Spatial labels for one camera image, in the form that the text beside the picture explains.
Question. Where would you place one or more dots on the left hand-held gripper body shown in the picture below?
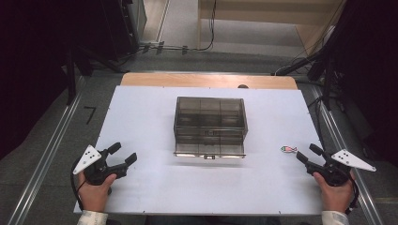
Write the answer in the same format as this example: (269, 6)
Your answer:
(94, 170)

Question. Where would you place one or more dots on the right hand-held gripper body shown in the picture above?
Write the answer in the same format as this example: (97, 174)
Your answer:
(336, 170)

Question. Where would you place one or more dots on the small colourful fish figure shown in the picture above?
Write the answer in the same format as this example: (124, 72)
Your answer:
(288, 149)

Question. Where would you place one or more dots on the smoky clear drawer box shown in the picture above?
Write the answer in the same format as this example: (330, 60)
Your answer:
(210, 117)

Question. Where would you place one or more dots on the person's left hand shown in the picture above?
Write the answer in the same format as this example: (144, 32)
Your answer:
(94, 193)

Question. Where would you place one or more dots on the person's right hand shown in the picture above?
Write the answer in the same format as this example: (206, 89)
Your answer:
(336, 197)

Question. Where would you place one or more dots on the white board sheet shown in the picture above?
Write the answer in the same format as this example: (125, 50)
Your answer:
(150, 125)

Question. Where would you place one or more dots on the black stand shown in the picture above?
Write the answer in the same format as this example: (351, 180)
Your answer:
(327, 78)
(71, 78)

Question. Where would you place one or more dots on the wooden table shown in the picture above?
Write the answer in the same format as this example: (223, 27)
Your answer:
(187, 80)

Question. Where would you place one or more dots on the light wooden furniture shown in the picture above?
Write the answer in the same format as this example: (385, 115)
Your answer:
(313, 31)

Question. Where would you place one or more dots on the dark cabinet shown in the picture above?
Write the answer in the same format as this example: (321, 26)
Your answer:
(122, 28)

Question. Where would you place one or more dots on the metal floor rail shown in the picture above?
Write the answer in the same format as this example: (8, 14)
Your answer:
(347, 146)
(47, 156)

